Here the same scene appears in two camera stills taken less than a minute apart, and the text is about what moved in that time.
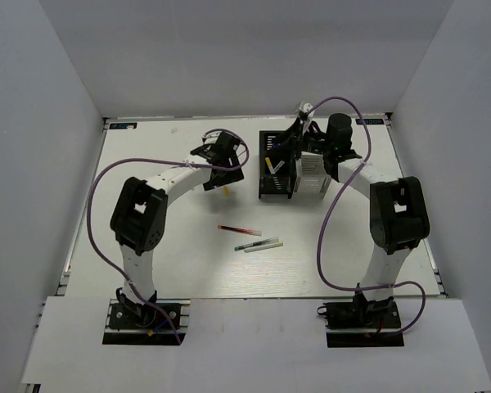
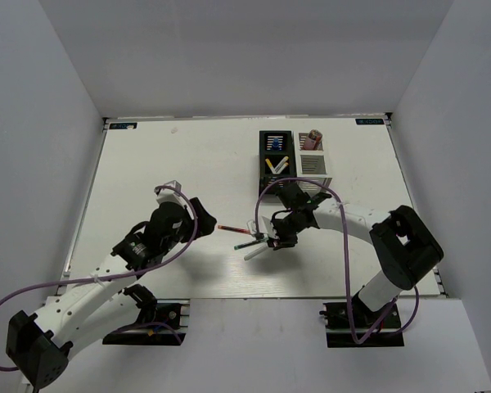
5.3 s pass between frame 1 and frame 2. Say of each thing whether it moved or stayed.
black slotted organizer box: stayed
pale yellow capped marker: moved
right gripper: moved
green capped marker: stayed
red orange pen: stayed
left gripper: moved
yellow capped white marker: stayed
